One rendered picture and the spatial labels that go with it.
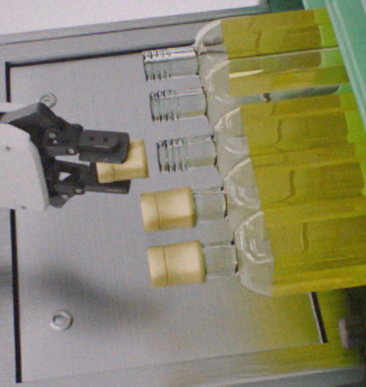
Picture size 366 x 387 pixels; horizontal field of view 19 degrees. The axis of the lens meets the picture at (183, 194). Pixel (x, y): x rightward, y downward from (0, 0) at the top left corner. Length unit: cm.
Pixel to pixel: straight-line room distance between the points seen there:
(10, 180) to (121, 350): 18
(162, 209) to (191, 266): 6
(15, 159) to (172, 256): 16
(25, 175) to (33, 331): 15
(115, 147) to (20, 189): 10
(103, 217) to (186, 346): 17
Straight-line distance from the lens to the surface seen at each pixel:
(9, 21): 127
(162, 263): 85
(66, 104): 117
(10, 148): 91
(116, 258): 103
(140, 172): 92
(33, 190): 94
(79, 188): 96
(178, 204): 89
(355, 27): 96
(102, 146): 91
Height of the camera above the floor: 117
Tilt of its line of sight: 3 degrees down
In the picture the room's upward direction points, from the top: 97 degrees counter-clockwise
